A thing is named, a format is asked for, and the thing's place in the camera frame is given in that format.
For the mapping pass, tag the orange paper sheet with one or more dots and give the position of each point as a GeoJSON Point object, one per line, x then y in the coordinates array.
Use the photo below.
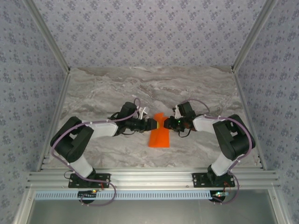
{"type": "Point", "coordinates": [158, 140]}

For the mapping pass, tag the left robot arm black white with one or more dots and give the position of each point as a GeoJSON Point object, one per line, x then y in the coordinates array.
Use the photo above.
{"type": "Point", "coordinates": [81, 137]}

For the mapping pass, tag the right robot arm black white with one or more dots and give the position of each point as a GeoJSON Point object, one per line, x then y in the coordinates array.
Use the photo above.
{"type": "Point", "coordinates": [233, 140]}

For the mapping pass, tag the grey metal sheet panel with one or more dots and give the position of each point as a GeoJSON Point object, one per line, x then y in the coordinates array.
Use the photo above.
{"type": "Point", "coordinates": [151, 212]}

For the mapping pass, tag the aluminium cross beam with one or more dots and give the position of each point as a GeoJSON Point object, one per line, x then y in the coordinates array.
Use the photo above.
{"type": "Point", "coordinates": [151, 178]}

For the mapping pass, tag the black controller board with LED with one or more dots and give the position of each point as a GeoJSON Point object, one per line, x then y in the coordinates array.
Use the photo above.
{"type": "Point", "coordinates": [218, 196]}
{"type": "Point", "coordinates": [87, 194]}

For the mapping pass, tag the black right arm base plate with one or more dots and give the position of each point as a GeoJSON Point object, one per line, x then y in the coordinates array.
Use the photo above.
{"type": "Point", "coordinates": [199, 180]}

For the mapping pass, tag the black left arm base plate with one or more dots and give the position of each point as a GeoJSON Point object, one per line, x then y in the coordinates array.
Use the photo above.
{"type": "Point", "coordinates": [102, 180]}

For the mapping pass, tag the aluminium table side rail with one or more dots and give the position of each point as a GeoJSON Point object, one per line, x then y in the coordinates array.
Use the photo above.
{"type": "Point", "coordinates": [55, 121]}
{"type": "Point", "coordinates": [248, 121]}

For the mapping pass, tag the aluminium frame post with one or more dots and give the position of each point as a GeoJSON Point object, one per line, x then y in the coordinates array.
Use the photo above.
{"type": "Point", "coordinates": [47, 35]}
{"type": "Point", "coordinates": [253, 35]}

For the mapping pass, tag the aluminium frame leg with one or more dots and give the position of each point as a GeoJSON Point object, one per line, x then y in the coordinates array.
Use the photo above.
{"type": "Point", "coordinates": [24, 207]}
{"type": "Point", "coordinates": [279, 207]}

